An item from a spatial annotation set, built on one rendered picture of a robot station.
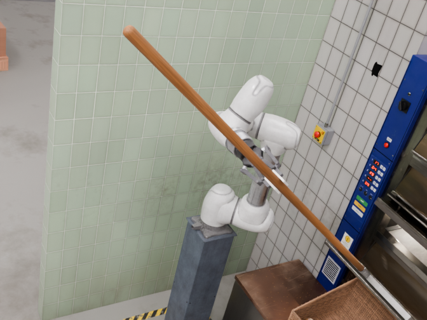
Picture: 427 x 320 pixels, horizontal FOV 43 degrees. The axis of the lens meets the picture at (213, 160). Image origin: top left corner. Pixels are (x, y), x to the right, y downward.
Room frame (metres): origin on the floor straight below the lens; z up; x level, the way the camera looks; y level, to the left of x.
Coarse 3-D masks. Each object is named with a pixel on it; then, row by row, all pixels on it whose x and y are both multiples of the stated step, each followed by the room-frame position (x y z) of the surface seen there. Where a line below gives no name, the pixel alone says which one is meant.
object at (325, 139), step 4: (316, 124) 3.00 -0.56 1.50; (320, 124) 3.00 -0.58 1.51; (324, 124) 3.02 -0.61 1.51; (316, 128) 2.99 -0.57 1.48; (320, 128) 2.97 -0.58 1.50; (324, 128) 2.96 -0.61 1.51; (328, 128) 2.98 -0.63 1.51; (320, 132) 2.96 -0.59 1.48; (324, 132) 2.93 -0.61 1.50; (328, 132) 2.94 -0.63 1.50; (332, 132) 2.96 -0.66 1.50; (312, 136) 3.00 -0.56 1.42; (320, 136) 2.95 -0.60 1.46; (324, 136) 2.93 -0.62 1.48; (328, 136) 2.95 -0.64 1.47; (316, 140) 2.96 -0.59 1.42; (320, 140) 2.94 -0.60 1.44; (324, 140) 2.93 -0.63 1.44; (328, 140) 2.95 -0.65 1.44; (320, 144) 2.94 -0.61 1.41; (324, 144) 2.94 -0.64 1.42; (328, 144) 2.96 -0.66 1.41
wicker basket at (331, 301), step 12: (336, 288) 2.38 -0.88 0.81; (348, 288) 2.45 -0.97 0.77; (360, 288) 2.43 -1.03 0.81; (312, 300) 2.28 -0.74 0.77; (324, 300) 2.34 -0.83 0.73; (336, 300) 2.41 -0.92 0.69; (348, 300) 2.43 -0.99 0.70; (360, 300) 2.39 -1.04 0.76; (372, 300) 2.36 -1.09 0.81; (300, 312) 2.24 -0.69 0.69; (312, 312) 2.31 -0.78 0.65; (324, 312) 2.37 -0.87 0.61; (336, 312) 2.42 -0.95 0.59; (348, 312) 2.39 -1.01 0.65; (360, 312) 2.35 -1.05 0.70; (372, 312) 2.31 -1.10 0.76; (384, 312) 2.27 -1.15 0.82
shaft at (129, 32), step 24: (144, 48) 1.16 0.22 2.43; (168, 72) 1.21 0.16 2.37; (192, 96) 1.26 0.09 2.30; (216, 120) 1.31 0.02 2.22; (240, 144) 1.38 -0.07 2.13; (264, 168) 1.45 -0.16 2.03; (288, 192) 1.54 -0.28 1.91; (312, 216) 1.63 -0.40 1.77; (336, 240) 1.75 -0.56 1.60; (360, 264) 1.90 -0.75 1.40
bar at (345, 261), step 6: (330, 246) 2.28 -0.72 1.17; (336, 252) 2.25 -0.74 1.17; (342, 258) 2.21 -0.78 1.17; (348, 264) 2.17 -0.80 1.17; (354, 270) 2.13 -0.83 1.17; (360, 276) 2.10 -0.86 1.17; (366, 282) 2.07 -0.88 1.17; (372, 288) 2.03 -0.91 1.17; (378, 294) 2.00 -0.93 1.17; (384, 300) 1.96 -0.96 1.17; (384, 306) 1.95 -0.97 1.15; (390, 306) 1.93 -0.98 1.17; (390, 312) 1.92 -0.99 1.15; (396, 312) 1.90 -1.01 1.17; (396, 318) 1.88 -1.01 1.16; (402, 318) 1.87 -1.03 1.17
